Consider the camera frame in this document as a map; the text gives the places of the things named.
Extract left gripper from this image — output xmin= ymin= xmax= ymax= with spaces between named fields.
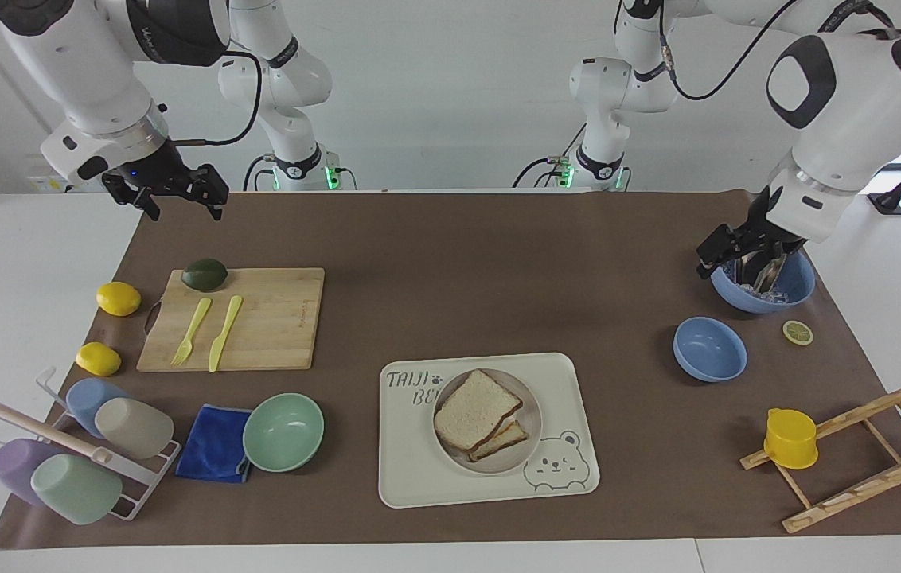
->
xmin=695 ymin=189 xmax=788 ymax=295

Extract beige plastic cup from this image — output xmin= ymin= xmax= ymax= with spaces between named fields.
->
xmin=93 ymin=396 xmax=176 ymax=461

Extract empty blue bowl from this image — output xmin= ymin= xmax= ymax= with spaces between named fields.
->
xmin=672 ymin=316 xmax=749 ymax=384

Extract blue folded cloth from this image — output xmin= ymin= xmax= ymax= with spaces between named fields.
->
xmin=174 ymin=403 xmax=255 ymax=485

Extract large white bread slice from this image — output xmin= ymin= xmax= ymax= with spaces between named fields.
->
xmin=433 ymin=368 xmax=525 ymax=454

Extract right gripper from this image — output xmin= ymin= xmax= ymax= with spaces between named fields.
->
xmin=102 ymin=137 xmax=231 ymax=223

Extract blue bowl with clear cubes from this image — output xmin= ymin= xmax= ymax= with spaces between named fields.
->
xmin=709 ymin=248 xmax=817 ymax=315

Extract yellow-green plastic fork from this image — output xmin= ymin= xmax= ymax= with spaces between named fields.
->
xmin=170 ymin=297 xmax=214 ymax=368

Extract wooden rack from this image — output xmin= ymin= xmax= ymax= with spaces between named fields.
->
xmin=739 ymin=372 xmax=901 ymax=535

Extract yellow-green plastic knife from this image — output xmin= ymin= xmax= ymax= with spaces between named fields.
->
xmin=208 ymin=294 xmax=245 ymax=374

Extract yellow cup with handle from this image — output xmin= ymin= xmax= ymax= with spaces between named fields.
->
xmin=763 ymin=407 xmax=820 ymax=470

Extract blue plastic cup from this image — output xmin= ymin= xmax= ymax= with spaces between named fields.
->
xmin=65 ymin=377 xmax=134 ymax=439

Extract beige round plate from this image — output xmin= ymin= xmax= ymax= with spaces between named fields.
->
xmin=431 ymin=368 xmax=544 ymax=477

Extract small white bread slice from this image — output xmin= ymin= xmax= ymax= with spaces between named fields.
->
xmin=466 ymin=419 xmax=530 ymax=463

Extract white cup rack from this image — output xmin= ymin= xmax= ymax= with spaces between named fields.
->
xmin=0 ymin=365 xmax=182 ymax=523

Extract green plastic cup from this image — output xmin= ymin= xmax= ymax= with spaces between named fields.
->
xmin=30 ymin=453 xmax=124 ymax=527

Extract dark green avocado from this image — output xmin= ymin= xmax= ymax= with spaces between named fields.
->
xmin=181 ymin=257 xmax=229 ymax=294

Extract yellow lemon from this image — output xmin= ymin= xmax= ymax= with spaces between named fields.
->
xmin=96 ymin=280 xmax=143 ymax=318
xmin=75 ymin=341 xmax=123 ymax=377

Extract green bowl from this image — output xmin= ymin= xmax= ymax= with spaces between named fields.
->
xmin=241 ymin=392 xmax=326 ymax=474

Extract cream tray with bear print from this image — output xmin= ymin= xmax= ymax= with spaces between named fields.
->
xmin=377 ymin=352 xmax=602 ymax=510

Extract wooden cutting board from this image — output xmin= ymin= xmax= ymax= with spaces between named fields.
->
xmin=135 ymin=267 xmax=326 ymax=374

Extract purple plastic cup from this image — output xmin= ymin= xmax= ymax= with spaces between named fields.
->
xmin=0 ymin=438 xmax=63 ymax=507

